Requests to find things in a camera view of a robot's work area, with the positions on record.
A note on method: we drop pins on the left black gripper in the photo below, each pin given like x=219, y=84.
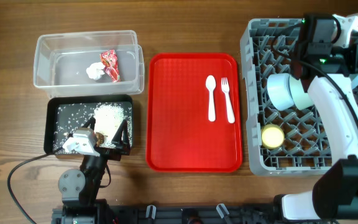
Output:
x=114, y=154

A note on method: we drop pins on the white rice pile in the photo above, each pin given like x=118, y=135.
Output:
x=108, y=116

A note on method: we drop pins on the brown food scrap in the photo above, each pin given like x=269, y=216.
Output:
x=100, y=139

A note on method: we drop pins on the white napkin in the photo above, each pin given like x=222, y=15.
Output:
x=96, y=70

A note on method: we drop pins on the red snack wrapper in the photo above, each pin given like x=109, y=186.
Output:
x=109, y=60

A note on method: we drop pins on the green bowl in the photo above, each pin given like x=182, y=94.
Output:
x=300, y=98

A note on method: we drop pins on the light blue bowl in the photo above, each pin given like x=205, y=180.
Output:
x=279, y=91

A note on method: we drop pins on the white plastic spoon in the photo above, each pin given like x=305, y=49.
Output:
x=211, y=85

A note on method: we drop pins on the yellow plastic cup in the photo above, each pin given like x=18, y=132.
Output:
x=272, y=136

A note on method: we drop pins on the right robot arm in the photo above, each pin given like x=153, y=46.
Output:
x=326, y=62

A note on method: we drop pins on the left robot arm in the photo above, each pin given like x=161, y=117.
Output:
x=79, y=187

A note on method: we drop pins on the clear plastic waste bin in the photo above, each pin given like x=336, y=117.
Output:
x=62, y=61

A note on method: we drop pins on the grey dishwasher rack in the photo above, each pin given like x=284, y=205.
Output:
x=265, y=47

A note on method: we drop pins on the black plastic tray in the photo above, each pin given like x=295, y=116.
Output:
x=55, y=102

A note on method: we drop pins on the red serving tray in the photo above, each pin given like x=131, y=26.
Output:
x=180, y=137

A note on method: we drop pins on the white plastic fork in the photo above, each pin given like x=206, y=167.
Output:
x=229, y=110

